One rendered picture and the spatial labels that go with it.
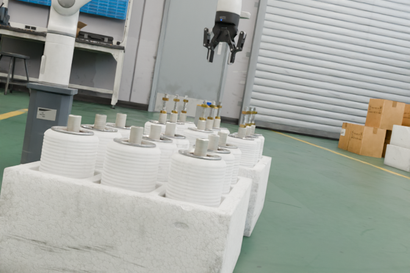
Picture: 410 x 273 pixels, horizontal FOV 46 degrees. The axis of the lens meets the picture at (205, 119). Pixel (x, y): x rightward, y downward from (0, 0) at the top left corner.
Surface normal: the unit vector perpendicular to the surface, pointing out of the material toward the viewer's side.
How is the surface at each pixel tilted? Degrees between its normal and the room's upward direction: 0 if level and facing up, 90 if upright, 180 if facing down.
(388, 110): 90
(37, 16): 90
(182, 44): 90
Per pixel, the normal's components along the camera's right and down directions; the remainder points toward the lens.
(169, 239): -0.18, 0.02
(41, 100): 0.18, 0.08
